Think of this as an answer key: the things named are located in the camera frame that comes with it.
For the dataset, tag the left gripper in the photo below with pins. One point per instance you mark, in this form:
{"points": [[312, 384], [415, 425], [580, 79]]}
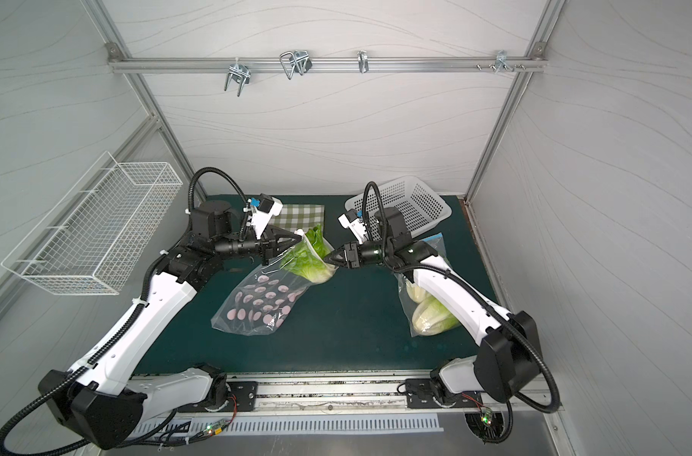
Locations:
{"points": [[269, 246]]}

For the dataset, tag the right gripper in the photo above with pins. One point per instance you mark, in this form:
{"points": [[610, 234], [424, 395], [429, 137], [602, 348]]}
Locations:
{"points": [[349, 255]]}

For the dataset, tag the chinese cabbage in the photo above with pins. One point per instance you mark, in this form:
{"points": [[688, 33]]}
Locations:
{"points": [[431, 317], [416, 293], [306, 259]]}

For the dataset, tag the clear blue-zip zipper bag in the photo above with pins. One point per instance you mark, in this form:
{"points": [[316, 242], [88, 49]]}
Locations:
{"points": [[408, 306]]}

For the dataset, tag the pink-dotted zipper bag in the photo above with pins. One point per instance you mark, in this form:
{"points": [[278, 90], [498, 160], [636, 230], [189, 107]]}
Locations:
{"points": [[260, 304]]}

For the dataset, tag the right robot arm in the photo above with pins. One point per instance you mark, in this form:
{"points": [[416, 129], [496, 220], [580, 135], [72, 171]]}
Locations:
{"points": [[509, 355]]}

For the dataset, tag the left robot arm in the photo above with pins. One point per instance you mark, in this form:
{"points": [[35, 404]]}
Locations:
{"points": [[96, 398]]}

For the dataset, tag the white plastic basket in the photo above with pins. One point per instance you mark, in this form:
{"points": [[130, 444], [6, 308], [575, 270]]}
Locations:
{"points": [[422, 208]]}

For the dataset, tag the green checkered cloth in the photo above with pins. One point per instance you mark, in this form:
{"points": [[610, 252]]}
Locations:
{"points": [[300, 216]]}

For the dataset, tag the metal hook clamp left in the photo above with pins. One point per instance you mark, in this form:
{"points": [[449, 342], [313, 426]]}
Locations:
{"points": [[238, 76]]}

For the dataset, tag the metal hook clamp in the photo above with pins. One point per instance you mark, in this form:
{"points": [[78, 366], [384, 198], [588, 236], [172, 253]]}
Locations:
{"points": [[295, 62], [238, 76]]}

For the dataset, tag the metal hook clamp middle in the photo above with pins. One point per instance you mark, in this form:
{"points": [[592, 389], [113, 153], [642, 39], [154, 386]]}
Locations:
{"points": [[295, 62]]}

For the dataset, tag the metal hook small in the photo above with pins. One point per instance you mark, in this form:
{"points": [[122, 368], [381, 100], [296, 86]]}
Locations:
{"points": [[363, 62]]}

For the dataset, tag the white vented strip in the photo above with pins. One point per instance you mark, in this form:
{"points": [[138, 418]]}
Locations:
{"points": [[340, 424]]}

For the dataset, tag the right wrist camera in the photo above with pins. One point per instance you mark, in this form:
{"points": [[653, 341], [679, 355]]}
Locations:
{"points": [[353, 221]]}

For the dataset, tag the white wire wall basket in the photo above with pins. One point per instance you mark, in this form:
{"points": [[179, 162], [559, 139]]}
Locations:
{"points": [[90, 241]]}

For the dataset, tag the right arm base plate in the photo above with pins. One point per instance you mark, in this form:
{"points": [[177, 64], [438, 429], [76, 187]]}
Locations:
{"points": [[424, 394]]}

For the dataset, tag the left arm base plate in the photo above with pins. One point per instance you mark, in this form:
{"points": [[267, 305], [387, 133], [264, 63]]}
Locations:
{"points": [[237, 396]]}

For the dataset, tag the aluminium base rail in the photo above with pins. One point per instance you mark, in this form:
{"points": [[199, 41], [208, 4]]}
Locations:
{"points": [[279, 393]]}

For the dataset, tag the aluminium top rail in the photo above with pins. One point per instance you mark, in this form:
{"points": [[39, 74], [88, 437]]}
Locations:
{"points": [[321, 65]]}

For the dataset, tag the metal bracket right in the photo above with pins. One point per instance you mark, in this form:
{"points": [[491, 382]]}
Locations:
{"points": [[501, 64]]}

